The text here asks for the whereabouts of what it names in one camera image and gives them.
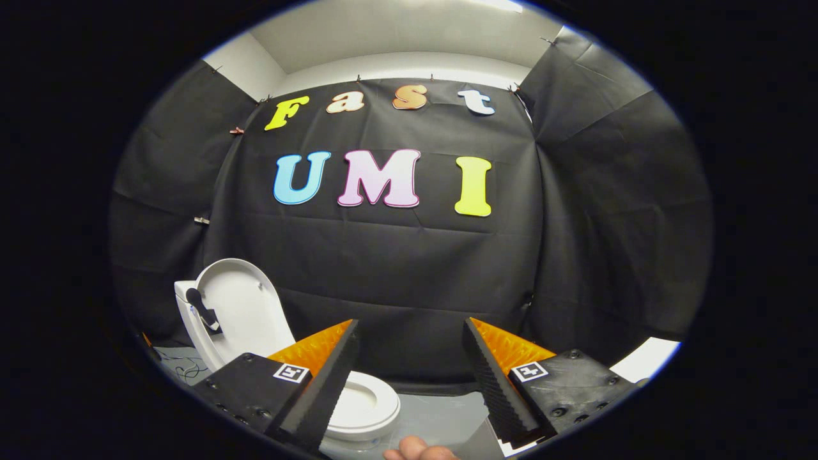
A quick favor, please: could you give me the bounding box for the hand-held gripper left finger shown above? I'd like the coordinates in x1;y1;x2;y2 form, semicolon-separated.
192;319;360;456

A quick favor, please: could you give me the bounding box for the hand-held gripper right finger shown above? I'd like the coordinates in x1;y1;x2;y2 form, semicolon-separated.
463;318;640;448

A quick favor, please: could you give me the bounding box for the black lid handle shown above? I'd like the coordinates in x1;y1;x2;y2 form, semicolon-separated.
185;287;222;334

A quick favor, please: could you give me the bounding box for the white toilet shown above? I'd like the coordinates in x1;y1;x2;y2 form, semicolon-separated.
174;279;401;443

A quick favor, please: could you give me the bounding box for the black backdrop cloth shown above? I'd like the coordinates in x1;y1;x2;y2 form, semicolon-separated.
109;26;713;384

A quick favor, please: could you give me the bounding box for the white board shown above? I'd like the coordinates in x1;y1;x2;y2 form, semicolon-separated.
610;337;682;384

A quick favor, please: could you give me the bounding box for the tangle of black cables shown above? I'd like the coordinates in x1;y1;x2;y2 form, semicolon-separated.
160;358;208;385

